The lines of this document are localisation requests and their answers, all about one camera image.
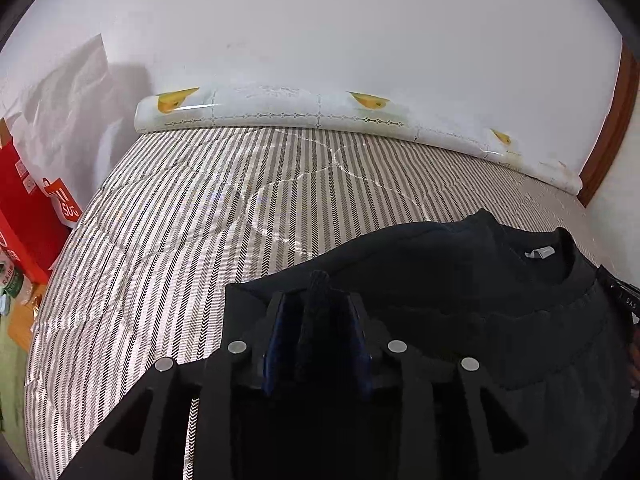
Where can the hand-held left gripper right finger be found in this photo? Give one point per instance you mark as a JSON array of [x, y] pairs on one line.
[[361, 355]]

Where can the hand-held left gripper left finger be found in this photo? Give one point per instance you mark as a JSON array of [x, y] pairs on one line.
[[277, 345]]

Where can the black sweatshirt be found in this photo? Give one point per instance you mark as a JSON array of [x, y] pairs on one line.
[[450, 280]]

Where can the striped quilted mattress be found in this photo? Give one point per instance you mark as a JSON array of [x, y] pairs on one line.
[[200, 220]]

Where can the rolled white yellow-print sheet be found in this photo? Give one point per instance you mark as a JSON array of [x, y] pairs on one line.
[[280, 105]]

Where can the orange wooden board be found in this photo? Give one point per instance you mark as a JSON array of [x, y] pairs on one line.
[[22, 327]]

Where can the green floor mat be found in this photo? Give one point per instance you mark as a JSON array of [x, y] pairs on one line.
[[10, 380]]

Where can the green label bottle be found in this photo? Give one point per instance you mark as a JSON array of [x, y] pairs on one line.
[[11, 280]]

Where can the red cardboard box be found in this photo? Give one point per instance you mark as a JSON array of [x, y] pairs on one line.
[[25, 210]]

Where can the white Uniqlo shopping bag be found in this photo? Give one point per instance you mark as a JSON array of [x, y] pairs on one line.
[[65, 110]]

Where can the brown wooden door frame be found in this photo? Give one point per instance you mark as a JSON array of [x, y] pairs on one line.
[[612, 135]]

